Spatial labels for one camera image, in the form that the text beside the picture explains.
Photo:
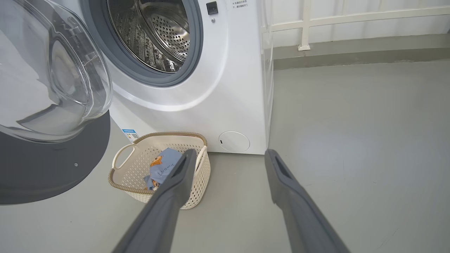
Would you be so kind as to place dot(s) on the white metal railing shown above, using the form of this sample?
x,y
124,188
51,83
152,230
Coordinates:
x,y
306,24

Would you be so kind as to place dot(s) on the white washing machine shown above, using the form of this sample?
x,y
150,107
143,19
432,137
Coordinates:
x,y
232,88

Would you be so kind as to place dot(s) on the cream perforated laundry basket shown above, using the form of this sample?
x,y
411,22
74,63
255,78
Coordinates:
x,y
133,175

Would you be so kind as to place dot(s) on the washer door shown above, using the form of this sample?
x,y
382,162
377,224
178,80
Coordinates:
x,y
45,161

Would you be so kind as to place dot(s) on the blue orange patterned cloth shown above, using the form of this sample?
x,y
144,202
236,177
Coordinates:
x,y
165,165

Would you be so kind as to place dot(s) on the blue energy label sticker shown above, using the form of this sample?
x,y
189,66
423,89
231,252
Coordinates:
x,y
130,135

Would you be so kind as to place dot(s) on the round white filter cover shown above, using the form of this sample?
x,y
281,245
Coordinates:
x,y
233,141

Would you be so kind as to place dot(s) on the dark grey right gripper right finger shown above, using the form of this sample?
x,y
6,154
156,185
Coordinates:
x,y
302,218

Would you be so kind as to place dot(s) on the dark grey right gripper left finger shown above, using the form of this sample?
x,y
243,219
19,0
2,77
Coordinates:
x,y
161,218

